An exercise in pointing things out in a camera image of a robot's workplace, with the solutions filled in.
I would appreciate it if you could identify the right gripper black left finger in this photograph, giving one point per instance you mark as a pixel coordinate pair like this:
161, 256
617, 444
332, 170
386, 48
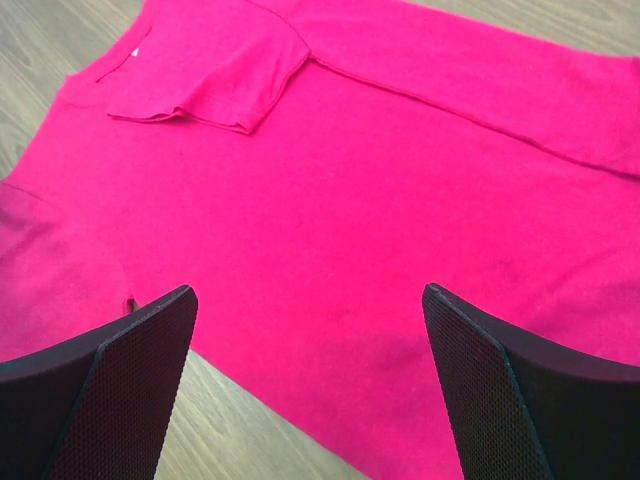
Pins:
98, 406

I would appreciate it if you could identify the crimson red t shirt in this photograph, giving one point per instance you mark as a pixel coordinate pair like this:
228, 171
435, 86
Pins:
308, 167

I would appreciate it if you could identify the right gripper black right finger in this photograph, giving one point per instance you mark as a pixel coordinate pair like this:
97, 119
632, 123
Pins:
523, 407

